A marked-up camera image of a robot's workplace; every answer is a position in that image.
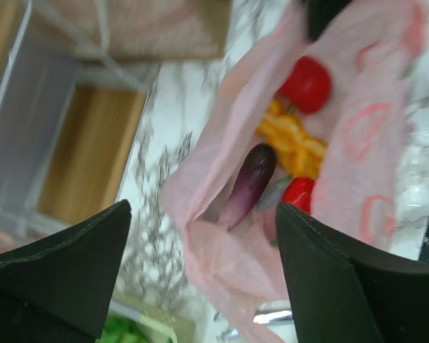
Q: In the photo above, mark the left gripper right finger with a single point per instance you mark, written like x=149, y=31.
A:
x=344, y=290

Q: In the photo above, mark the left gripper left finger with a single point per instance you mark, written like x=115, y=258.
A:
x=58, y=289

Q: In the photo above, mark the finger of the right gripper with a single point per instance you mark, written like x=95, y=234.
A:
x=319, y=14

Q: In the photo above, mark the green lettuce toy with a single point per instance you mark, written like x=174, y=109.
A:
x=134, y=327

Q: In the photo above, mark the red tomato toy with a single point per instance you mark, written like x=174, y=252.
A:
x=308, y=87

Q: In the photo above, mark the pink plastic bag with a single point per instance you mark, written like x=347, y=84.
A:
x=366, y=48

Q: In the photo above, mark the red bell pepper toy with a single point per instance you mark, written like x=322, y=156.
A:
x=299, y=193

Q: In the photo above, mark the purple eggplant toy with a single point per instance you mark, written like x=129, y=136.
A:
x=254, y=175

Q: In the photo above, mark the brown paper grocery bag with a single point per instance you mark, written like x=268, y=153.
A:
x=134, y=30

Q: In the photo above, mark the white wire wooden shelf rack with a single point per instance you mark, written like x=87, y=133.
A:
x=66, y=128

